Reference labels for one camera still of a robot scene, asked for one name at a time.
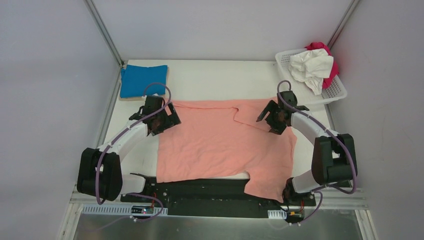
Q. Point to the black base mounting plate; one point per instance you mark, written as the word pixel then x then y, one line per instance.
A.
pixel 213 198

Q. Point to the electronics board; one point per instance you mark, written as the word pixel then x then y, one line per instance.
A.
pixel 142 210
pixel 295 215

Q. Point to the white plastic basket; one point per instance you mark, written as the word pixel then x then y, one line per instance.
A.
pixel 304 94

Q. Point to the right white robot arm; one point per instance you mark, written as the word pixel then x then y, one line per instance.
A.
pixel 333 158

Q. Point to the crumpled white t shirt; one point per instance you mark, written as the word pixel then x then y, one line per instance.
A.
pixel 311 67

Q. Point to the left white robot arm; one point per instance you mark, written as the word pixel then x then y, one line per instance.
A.
pixel 100 171

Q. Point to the left electronics board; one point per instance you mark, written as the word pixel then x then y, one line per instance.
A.
pixel 142 210

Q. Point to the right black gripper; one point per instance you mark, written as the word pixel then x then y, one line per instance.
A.
pixel 271 117

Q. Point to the right electronics board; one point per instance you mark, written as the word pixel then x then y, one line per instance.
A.
pixel 295 215

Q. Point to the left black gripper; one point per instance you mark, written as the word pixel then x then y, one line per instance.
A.
pixel 168 117

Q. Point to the aluminium frame rail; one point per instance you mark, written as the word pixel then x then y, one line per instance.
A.
pixel 91 6

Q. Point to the folded blue t shirt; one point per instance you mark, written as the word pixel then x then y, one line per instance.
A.
pixel 142 80

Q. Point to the magenta red t shirt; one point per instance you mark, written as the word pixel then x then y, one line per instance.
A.
pixel 335 68

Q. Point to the salmon pink t shirt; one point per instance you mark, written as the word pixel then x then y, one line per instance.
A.
pixel 222 138

